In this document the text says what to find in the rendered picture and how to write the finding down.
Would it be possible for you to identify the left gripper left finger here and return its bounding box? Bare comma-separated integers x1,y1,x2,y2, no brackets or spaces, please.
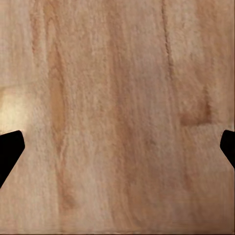
0,130,25,188

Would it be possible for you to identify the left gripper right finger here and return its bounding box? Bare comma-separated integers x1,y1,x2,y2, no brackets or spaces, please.
220,130,235,169

